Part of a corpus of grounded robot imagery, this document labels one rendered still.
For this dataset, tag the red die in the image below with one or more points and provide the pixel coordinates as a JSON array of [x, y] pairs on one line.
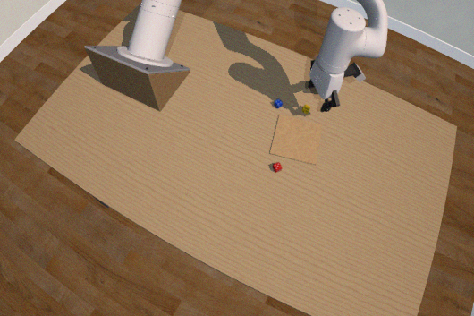
[[277, 167]]

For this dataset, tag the blue die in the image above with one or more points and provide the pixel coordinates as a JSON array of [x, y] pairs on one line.
[[278, 103]]

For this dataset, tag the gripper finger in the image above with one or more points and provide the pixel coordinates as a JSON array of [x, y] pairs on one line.
[[310, 82], [328, 104]]

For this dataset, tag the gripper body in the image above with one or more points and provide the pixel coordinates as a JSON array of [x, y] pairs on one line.
[[324, 81]]

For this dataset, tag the tan square mat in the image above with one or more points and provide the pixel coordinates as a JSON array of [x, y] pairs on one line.
[[296, 139]]

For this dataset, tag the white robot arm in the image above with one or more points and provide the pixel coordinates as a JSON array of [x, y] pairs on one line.
[[346, 36]]

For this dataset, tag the yellow die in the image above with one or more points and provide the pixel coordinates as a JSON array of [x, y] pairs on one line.
[[306, 109]]

